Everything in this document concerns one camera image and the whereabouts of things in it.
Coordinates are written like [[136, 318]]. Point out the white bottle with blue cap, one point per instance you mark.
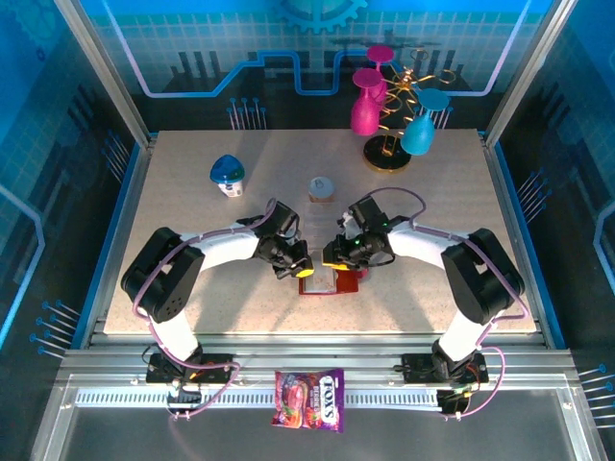
[[226, 170]]

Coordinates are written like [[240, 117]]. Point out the aluminium side rail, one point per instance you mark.
[[124, 230], [516, 230]]

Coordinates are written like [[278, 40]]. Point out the red leather card holder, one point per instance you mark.
[[348, 283]]

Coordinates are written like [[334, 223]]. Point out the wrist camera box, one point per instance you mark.
[[348, 226], [293, 235]]

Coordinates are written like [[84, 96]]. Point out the blue glitter wine glass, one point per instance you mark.
[[418, 134]]

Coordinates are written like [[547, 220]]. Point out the aluminium frame post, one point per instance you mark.
[[108, 72], [528, 72]]

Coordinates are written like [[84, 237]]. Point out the purple Fox's candy bag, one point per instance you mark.
[[307, 398]]

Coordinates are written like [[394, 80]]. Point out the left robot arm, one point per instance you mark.
[[163, 283]]

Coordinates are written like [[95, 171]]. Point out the pink glitter wine glass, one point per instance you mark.
[[364, 115], [381, 53]]

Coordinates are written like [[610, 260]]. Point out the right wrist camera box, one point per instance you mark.
[[348, 226]]

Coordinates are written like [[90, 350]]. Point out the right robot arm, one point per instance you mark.
[[480, 283]]

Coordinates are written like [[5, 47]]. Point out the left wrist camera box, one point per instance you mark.
[[293, 235]]

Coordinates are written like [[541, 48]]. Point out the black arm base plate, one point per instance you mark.
[[418, 367], [158, 372]]

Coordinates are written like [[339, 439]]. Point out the aluminium front frame rail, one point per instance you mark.
[[307, 355]]

